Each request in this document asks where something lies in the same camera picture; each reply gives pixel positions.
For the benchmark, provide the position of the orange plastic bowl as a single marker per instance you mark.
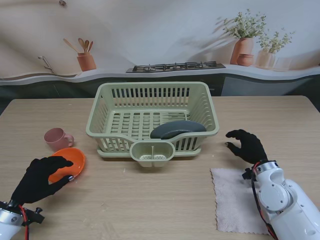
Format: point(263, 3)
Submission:
point(72, 157)

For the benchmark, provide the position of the grey round plate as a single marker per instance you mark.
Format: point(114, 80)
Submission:
point(175, 128)

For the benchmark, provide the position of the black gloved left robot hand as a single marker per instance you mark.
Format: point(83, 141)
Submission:
point(35, 182)

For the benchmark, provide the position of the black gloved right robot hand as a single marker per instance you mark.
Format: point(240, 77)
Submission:
point(252, 150)

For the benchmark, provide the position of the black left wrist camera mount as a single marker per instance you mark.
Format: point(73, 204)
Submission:
point(33, 217)

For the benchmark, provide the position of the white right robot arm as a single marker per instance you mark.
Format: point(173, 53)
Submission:
point(287, 205)

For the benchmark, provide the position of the pink plastic mug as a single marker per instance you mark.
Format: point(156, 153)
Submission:
point(56, 140)

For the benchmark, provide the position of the pale pink wiping cloth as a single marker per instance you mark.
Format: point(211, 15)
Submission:
point(230, 205)

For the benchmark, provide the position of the printed kitchen backdrop banner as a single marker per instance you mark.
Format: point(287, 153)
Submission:
point(150, 37)

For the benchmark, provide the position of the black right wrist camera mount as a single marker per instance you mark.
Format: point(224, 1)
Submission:
point(247, 173)

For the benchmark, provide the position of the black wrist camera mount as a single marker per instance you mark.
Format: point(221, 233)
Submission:
point(247, 173)
point(33, 217)

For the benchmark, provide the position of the green cutlery holder cup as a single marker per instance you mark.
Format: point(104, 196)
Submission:
point(150, 162)

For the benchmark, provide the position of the green plastic dish rack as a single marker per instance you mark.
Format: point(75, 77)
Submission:
point(150, 85)

